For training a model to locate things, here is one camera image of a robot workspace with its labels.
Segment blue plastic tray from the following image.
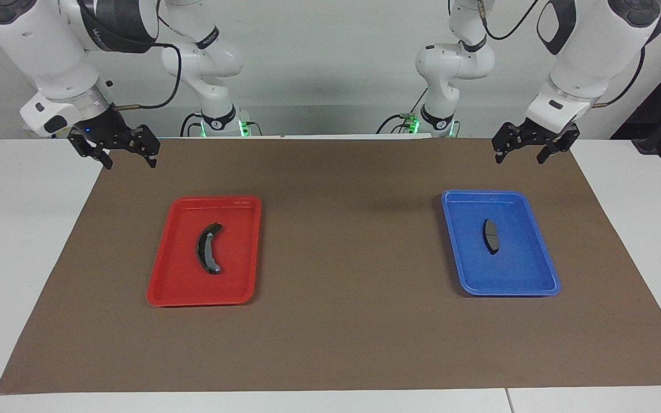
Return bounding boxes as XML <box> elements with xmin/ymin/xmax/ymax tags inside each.
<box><xmin>441</xmin><ymin>190</ymin><xmax>561</xmax><ymax>297</ymax></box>

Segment short black brake pad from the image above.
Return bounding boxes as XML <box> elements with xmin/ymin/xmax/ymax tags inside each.
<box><xmin>483</xmin><ymin>219</ymin><xmax>500</xmax><ymax>255</ymax></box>

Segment long curved black brake pad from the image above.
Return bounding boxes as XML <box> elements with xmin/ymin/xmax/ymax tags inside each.
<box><xmin>195</xmin><ymin>222</ymin><xmax>224</xmax><ymax>275</ymax></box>

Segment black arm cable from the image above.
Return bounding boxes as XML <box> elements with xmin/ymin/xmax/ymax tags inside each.
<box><xmin>448</xmin><ymin>0</ymin><xmax>661</xmax><ymax>110</ymax></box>
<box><xmin>78</xmin><ymin>0</ymin><xmax>220</xmax><ymax>111</ymax></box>

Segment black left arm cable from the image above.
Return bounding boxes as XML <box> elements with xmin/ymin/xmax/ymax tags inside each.
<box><xmin>448</xmin><ymin>0</ymin><xmax>661</xmax><ymax>110</ymax></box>

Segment red plastic tray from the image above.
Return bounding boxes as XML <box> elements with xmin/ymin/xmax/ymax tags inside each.
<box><xmin>146</xmin><ymin>195</ymin><xmax>262</xmax><ymax>307</ymax></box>

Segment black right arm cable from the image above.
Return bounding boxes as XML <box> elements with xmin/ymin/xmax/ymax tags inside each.
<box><xmin>78</xmin><ymin>0</ymin><xmax>220</xmax><ymax>111</ymax></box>

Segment black base cable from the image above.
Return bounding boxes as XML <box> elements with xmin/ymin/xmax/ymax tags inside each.
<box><xmin>180</xmin><ymin>112</ymin><xmax>205</xmax><ymax>138</ymax></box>
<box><xmin>376</xmin><ymin>113</ymin><xmax>417</xmax><ymax>135</ymax></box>

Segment brown table mat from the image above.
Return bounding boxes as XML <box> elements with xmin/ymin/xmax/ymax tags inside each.
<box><xmin>0</xmin><ymin>138</ymin><xmax>661</xmax><ymax>395</ymax></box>

